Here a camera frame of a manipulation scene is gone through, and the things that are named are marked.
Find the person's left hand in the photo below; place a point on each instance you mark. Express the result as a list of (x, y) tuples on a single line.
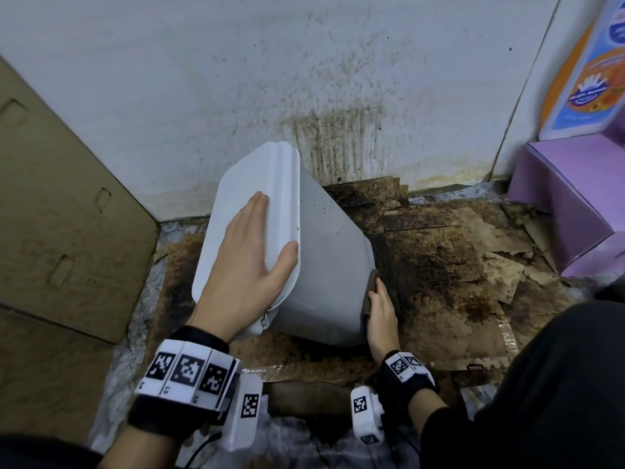
[(239, 288)]

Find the person's right hand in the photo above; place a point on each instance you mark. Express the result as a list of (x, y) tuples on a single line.
[(383, 327)]

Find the brown cleaning cloth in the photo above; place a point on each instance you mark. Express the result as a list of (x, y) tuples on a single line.
[(369, 297)]

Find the white pedal trash bin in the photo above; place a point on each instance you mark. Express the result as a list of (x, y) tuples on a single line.
[(327, 268)]

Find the person's left forearm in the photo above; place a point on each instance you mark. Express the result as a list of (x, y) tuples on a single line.
[(141, 449)]

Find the person's right forearm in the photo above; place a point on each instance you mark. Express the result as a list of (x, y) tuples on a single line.
[(425, 410)]

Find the person's black trousers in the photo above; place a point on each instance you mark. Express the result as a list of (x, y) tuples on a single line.
[(547, 400)]

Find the black right wristband white markers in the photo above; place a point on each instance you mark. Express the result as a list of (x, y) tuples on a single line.
[(403, 376)]

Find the black wristband white markers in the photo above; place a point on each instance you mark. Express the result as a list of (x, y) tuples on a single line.
[(185, 380), (403, 376)]

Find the stained brown cardboard floor sheet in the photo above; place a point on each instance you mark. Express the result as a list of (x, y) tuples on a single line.
[(439, 288)]

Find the black left wristband white markers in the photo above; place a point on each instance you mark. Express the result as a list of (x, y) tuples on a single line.
[(185, 380)]

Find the tan cardboard panel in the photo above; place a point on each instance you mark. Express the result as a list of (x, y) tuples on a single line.
[(58, 239)]

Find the purple display box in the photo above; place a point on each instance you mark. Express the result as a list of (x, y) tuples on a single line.
[(576, 200)]

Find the white bottle blue orange label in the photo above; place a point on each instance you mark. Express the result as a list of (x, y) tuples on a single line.
[(591, 92)]

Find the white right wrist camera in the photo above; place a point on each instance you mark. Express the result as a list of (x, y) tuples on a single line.
[(366, 415)]

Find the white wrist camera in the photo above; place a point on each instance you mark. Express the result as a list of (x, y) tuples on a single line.
[(244, 410), (366, 415)]

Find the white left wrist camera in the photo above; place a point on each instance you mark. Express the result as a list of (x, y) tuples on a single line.
[(244, 410)]

